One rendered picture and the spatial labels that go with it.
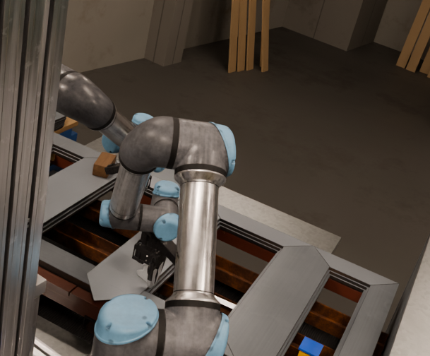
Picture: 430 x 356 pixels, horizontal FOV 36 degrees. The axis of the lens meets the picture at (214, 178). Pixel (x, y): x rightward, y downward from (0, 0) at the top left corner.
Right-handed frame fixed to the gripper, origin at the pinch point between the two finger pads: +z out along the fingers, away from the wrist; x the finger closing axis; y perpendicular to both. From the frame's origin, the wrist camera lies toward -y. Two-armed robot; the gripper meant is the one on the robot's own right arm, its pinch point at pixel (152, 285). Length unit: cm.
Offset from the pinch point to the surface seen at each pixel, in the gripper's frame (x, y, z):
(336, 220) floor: -248, -18, 85
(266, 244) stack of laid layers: -52, -19, 3
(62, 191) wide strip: -25, 54, 1
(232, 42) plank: -455, 162, 54
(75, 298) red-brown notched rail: 16.4, 16.6, 3.9
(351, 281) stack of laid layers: -52, -52, 2
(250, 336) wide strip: 0.3, -34.0, 0.8
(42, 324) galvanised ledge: 19.0, 25.5, 17.5
